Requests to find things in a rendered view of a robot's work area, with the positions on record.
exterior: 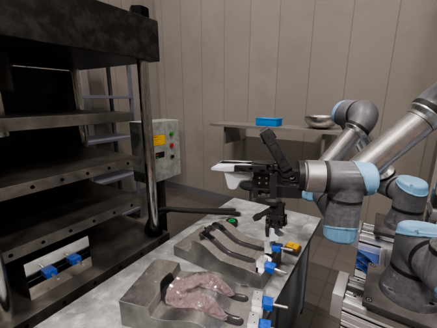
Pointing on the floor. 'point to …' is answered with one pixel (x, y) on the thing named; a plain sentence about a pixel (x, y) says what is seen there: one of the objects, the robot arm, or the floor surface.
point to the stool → (247, 188)
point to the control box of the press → (164, 172)
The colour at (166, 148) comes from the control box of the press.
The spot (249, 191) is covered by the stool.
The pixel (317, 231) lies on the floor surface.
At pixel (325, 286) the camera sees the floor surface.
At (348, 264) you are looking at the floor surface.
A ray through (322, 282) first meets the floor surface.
